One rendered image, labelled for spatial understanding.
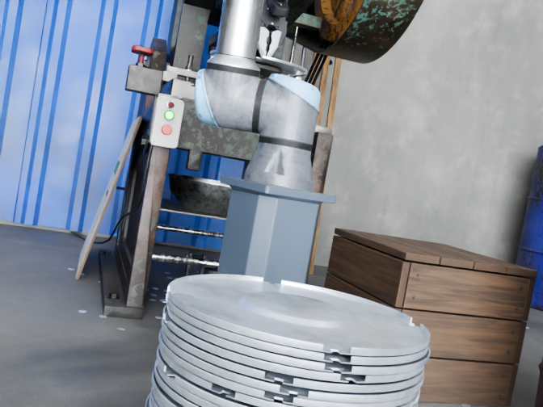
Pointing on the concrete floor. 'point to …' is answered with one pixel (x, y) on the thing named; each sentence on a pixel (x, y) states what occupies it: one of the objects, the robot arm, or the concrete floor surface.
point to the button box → (157, 140)
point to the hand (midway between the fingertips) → (266, 56)
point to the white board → (107, 195)
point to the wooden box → (444, 308)
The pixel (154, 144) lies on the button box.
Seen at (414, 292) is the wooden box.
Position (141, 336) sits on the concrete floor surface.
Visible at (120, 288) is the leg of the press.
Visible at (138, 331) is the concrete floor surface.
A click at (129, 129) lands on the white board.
